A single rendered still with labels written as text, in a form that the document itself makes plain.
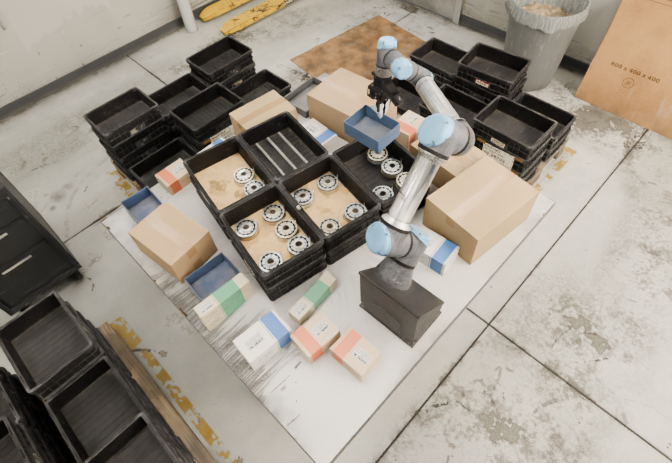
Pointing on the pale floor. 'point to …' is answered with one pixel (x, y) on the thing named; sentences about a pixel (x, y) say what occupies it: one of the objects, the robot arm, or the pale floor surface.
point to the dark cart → (28, 252)
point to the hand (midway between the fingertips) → (382, 116)
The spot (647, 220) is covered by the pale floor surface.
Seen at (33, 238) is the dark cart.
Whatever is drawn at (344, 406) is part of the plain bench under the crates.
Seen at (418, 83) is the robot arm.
